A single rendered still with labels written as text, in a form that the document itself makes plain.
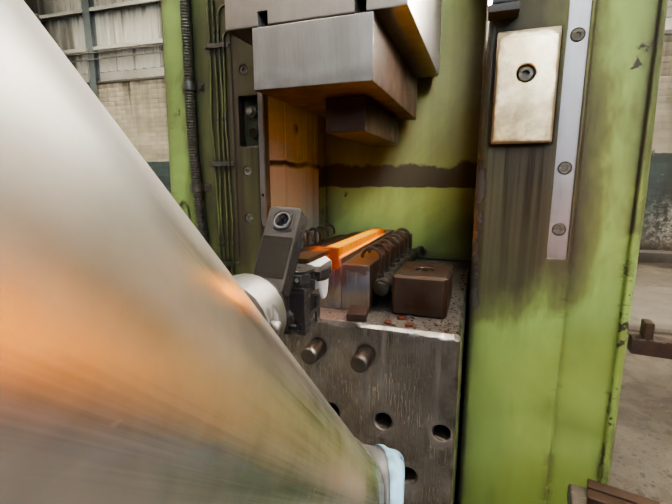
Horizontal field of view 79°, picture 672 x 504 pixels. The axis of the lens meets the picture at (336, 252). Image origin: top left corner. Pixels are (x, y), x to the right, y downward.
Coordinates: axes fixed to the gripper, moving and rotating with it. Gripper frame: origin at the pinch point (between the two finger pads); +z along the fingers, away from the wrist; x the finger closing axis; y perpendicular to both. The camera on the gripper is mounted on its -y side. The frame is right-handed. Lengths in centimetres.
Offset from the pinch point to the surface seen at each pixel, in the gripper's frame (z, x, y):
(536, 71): 15.6, 30.6, -28.2
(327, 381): -3.5, 2.5, 19.1
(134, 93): 572, -595, -157
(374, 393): -3.5, 10.1, 19.7
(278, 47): 3.8, -7.8, -32.4
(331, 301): 2.8, 1.0, 8.1
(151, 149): 571, -567, -55
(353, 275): 2.9, 4.8, 3.3
